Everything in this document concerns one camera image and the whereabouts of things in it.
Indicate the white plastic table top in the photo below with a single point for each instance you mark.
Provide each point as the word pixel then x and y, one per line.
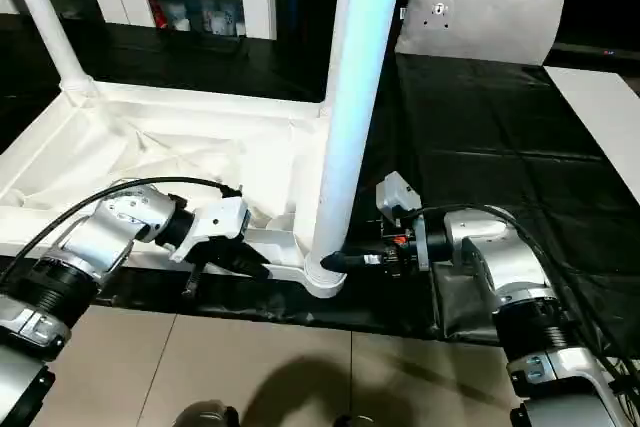
pixel 150 147

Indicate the white plastic table leg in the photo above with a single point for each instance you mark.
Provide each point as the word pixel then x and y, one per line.
pixel 355 77
pixel 50 27

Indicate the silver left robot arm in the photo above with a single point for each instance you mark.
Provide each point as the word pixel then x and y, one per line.
pixel 110 227

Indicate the black work mat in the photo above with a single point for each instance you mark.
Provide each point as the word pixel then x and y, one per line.
pixel 500 147

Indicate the white board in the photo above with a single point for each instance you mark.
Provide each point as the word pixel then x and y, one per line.
pixel 605 117

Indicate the grey white pillow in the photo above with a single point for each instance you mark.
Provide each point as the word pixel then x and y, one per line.
pixel 480 17

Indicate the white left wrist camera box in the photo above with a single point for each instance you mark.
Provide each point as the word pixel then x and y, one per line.
pixel 212 222

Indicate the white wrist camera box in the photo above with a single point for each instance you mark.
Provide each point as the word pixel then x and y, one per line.
pixel 398 197
pixel 212 222

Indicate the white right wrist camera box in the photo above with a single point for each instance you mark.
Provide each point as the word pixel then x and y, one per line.
pixel 398 197

